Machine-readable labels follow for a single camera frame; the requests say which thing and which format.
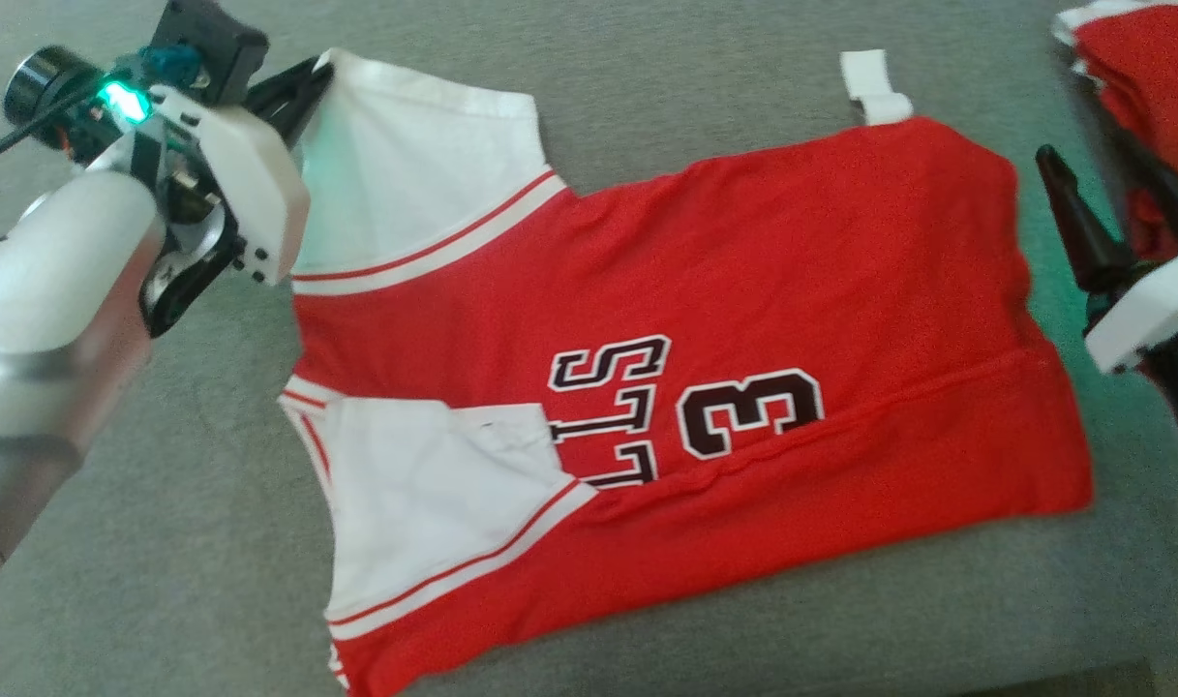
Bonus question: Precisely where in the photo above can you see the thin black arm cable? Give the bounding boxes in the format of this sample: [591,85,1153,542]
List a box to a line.
[0,82,106,158]

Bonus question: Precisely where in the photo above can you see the red basketball jersey white sleeves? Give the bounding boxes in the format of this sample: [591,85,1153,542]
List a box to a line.
[277,46,1098,697]

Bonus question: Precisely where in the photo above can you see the pile of red clothing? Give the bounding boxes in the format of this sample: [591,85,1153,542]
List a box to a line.
[1051,0,1178,262]

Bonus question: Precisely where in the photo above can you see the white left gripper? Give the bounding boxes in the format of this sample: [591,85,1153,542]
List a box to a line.
[85,56,336,337]

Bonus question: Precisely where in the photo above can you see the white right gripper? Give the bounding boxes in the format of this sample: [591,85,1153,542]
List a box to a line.
[1036,145,1178,452]

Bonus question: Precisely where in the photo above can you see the grey fabric sofa seat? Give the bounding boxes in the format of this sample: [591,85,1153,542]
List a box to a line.
[0,0,1178,697]

